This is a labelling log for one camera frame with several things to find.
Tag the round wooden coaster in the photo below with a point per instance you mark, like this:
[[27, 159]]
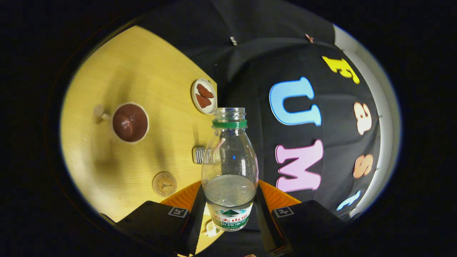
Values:
[[164, 184]]

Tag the white cloth clip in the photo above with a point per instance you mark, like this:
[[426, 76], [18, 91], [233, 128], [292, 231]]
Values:
[[233, 40]]

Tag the round white plate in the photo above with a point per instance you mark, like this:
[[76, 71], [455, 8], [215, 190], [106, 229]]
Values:
[[214, 101]]

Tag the clear plastic juice bottle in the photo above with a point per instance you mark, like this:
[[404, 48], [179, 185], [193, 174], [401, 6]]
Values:
[[230, 194]]

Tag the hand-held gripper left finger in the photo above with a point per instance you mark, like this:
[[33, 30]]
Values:
[[195, 225]]

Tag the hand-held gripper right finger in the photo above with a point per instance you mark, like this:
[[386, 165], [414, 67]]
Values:
[[269, 228]]

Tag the black backdrop cloth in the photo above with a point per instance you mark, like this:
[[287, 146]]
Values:
[[250, 53]]

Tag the wooden table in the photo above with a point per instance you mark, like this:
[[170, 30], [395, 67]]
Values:
[[150, 64]]

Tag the copper cloth clip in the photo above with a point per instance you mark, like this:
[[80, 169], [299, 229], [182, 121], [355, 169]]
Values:
[[309, 38]]

